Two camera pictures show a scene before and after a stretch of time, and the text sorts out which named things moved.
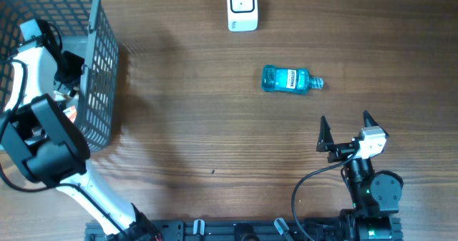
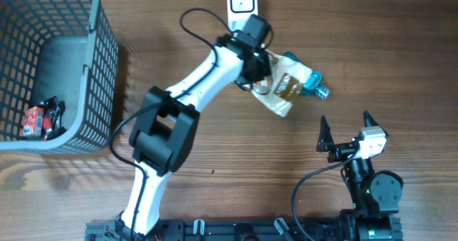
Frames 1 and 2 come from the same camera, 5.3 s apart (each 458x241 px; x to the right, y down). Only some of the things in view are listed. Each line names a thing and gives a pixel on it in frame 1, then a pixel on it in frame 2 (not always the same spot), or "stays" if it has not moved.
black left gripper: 78,61 → 264,68
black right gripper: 326,143 stays
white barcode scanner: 242,11 stays
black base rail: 353,228 stays
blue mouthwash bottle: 299,81 → 313,85
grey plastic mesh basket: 81,16 stays
